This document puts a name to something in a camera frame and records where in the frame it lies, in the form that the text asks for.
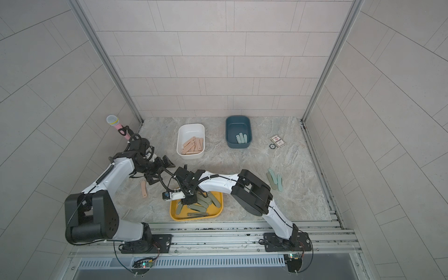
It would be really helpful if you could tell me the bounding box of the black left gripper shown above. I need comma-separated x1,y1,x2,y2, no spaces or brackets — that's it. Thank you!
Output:
136,154,176,183

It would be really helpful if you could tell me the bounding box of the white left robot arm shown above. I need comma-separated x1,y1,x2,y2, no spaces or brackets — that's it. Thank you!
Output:
64,134,174,246

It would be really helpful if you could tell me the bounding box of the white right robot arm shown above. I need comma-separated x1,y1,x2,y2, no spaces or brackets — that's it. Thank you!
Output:
161,167,299,245

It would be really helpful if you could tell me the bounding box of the yellow storage box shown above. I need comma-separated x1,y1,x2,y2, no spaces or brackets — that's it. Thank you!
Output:
170,191,224,222

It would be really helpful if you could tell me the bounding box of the white storage box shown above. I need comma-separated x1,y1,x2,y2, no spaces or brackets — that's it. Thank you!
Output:
176,124,205,160

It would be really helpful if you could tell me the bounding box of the dark teal storage box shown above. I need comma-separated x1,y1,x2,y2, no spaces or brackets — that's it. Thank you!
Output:
225,115,252,149

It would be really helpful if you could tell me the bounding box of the black microphone stand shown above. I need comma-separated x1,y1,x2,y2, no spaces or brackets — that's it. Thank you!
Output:
118,126,141,142

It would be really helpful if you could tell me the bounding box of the pink folding knife front left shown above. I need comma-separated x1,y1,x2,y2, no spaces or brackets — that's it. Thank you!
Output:
141,181,148,198

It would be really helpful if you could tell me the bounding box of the pink toy microphone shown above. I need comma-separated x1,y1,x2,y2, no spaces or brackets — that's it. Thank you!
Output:
106,115,123,136

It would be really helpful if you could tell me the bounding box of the mint folding knife far right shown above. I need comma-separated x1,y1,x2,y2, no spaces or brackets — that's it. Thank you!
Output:
268,168,278,185

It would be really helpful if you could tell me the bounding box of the olive folding knife far right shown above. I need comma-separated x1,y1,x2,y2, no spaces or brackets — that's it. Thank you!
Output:
266,172,278,190

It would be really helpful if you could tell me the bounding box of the mint knife far right edge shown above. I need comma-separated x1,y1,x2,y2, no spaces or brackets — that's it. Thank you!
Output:
277,174,284,192

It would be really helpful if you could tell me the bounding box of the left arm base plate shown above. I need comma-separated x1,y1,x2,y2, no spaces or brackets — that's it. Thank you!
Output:
119,234,173,254

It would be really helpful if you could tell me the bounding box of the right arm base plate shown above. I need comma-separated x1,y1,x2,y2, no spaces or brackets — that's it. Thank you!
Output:
259,232,312,252

